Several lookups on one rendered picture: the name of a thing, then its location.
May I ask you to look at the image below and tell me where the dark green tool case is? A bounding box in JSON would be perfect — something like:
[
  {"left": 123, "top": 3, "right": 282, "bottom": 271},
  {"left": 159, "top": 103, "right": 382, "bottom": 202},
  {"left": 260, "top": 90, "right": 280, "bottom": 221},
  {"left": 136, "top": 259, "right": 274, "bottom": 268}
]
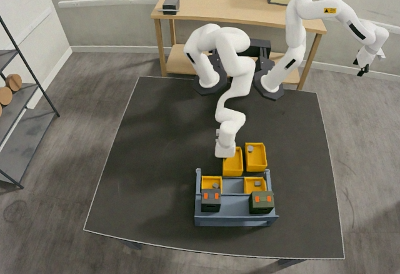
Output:
[{"left": 248, "top": 191, "right": 274, "bottom": 214}]

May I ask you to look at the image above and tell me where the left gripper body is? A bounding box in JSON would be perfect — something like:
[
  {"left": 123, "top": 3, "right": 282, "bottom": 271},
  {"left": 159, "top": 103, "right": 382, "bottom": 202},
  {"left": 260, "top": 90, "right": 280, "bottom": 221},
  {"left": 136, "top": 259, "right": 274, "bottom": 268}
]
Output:
[{"left": 356, "top": 45, "right": 376, "bottom": 68}]

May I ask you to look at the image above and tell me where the yellow bin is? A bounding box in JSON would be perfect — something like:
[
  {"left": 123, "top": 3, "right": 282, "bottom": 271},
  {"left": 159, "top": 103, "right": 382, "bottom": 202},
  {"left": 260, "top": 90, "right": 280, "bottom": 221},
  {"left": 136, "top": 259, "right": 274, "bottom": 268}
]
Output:
[
  {"left": 244, "top": 177, "right": 266, "bottom": 194},
  {"left": 244, "top": 143, "right": 267, "bottom": 171},
  {"left": 222, "top": 147, "right": 243, "bottom": 176},
  {"left": 202, "top": 176, "right": 222, "bottom": 193}
]

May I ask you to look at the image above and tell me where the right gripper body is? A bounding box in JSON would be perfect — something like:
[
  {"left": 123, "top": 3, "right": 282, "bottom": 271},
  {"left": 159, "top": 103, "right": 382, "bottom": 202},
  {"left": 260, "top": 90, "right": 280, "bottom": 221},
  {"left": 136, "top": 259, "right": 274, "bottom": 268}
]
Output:
[{"left": 215, "top": 142, "right": 236, "bottom": 158}]

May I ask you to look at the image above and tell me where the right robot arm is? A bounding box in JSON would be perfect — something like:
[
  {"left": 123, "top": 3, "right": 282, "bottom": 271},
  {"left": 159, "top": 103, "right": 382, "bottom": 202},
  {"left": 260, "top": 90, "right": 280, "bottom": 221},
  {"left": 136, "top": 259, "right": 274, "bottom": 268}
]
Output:
[{"left": 183, "top": 24, "right": 255, "bottom": 149}]

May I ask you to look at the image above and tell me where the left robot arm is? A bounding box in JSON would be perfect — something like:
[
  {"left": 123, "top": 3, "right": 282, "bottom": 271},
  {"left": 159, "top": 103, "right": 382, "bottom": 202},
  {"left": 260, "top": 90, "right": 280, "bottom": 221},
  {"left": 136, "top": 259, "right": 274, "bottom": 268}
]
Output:
[{"left": 261, "top": 0, "right": 389, "bottom": 93}]

